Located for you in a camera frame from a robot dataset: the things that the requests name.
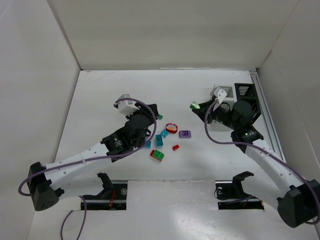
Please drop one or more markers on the red flower lego piece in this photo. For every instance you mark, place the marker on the red flower lego piece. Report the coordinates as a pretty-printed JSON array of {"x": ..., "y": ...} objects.
[{"x": 171, "y": 128}]

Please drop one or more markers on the teal tall lego brick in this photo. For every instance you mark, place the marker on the teal tall lego brick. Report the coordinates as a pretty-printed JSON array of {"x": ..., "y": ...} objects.
[{"x": 159, "y": 140}]

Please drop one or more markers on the aluminium rail right edge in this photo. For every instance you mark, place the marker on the aluminium rail right edge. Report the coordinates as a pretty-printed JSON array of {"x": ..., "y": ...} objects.
[{"x": 269, "y": 124}]

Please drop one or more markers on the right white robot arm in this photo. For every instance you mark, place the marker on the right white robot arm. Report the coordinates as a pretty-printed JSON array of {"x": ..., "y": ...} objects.
[{"x": 296, "y": 199}]

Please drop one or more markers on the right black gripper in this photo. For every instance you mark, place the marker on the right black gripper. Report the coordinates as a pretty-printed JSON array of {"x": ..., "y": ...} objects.
[{"x": 207, "y": 110}]

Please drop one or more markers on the purple square lego brick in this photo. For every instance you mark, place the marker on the purple square lego brick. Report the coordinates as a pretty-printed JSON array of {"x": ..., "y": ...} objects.
[{"x": 184, "y": 134}]

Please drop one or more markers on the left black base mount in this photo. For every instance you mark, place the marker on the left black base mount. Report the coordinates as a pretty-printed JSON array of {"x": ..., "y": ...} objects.
[{"x": 112, "y": 197}]

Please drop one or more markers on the black slatted container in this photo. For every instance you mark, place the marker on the black slatted container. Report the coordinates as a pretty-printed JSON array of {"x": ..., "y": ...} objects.
[{"x": 247, "y": 92}]

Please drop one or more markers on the red green stacked lego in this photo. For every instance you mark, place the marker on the red green stacked lego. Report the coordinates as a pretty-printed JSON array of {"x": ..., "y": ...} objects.
[{"x": 157, "y": 155}]

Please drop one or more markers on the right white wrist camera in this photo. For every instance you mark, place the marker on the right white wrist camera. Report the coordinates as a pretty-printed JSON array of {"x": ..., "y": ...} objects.
[{"x": 218, "y": 94}]

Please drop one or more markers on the white slatted container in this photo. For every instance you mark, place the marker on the white slatted container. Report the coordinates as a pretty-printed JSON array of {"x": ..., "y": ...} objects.
[{"x": 231, "y": 97}]

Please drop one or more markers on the teal two-by-three lego brick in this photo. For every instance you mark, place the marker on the teal two-by-three lego brick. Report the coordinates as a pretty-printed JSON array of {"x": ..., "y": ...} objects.
[{"x": 148, "y": 145}]

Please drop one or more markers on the dark green lego brick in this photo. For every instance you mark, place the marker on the dark green lego brick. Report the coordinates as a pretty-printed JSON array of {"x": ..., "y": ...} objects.
[{"x": 194, "y": 106}]

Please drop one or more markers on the small red lego brick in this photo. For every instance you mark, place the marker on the small red lego brick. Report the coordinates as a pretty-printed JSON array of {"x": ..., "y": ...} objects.
[{"x": 175, "y": 147}]

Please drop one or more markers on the small teal lego brick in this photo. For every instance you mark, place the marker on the small teal lego brick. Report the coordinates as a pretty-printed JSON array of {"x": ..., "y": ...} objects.
[{"x": 164, "y": 133}]

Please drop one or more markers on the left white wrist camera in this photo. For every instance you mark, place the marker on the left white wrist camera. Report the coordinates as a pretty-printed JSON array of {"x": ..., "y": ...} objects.
[{"x": 126, "y": 107}]

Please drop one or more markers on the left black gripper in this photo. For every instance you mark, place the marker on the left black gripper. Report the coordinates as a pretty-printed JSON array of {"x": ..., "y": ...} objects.
[{"x": 151, "y": 110}]

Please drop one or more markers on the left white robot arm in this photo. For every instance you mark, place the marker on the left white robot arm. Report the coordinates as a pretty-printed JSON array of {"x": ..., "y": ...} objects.
[{"x": 47, "y": 184}]

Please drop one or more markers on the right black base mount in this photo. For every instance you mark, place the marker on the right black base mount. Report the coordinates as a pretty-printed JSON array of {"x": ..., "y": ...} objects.
[{"x": 231, "y": 196}]

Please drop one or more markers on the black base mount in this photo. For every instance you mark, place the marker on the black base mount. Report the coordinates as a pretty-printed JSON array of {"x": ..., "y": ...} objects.
[
  {"x": 231, "y": 196},
  {"x": 112, "y": 197}
]

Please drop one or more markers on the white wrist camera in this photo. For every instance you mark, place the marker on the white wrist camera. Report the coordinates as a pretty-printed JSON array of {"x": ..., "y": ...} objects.
[
  {"x": 218, "y": 94},
  {"x": 126, "y": 107}
]

